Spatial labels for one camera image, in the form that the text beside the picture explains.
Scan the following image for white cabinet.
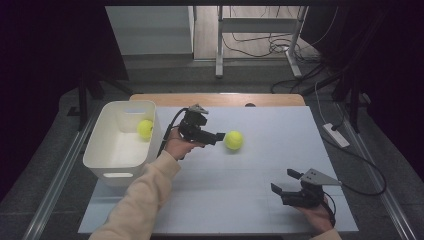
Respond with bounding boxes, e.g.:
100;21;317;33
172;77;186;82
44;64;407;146
105;5;195;56

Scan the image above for white power strip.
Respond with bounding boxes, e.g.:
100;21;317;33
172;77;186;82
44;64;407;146
322;122;351;149

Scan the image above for black metal stand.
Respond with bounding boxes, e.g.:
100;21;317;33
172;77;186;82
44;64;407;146
311;66;372;134
67;71;134;132

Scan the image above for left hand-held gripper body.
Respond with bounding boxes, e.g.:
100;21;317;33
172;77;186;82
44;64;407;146
178;103;218;146

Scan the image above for tennis ball with black mark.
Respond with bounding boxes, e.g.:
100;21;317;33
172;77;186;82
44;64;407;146
136;119;155;141

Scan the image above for plain yellow tennis ball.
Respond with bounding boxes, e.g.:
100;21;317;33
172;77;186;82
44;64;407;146
223;130;245;151

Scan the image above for person's left hand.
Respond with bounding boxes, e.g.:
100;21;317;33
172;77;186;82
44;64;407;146
164;128;206;161

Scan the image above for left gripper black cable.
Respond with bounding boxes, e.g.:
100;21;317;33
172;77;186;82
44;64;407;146
156;107;190;158

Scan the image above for white plastic bin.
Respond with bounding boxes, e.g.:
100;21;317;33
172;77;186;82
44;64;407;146
82;99;163;187

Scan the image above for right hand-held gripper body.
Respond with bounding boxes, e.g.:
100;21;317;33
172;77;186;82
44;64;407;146
281;167;343;209

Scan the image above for black power cable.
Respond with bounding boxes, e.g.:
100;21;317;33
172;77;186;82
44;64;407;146
321;109;388;197

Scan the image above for white board sheet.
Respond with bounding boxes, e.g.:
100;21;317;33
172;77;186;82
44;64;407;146
77;105;360;235

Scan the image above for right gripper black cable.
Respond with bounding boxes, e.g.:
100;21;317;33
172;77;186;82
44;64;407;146
321;191;337;228

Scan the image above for tangled black floor cables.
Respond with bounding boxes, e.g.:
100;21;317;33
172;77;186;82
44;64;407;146
221;6;339;95

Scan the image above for white metal desk frame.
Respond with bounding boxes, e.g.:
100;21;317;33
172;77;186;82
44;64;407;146
215;5;310;80

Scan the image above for person's right hand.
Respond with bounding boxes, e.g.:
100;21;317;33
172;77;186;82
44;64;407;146
294;196;335;235

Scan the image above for aluminium rail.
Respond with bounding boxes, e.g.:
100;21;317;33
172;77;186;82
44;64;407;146
334;101;420;240
21;99;105;240

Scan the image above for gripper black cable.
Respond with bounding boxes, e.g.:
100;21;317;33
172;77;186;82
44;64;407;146
156;107;190;158
321;191;337;228

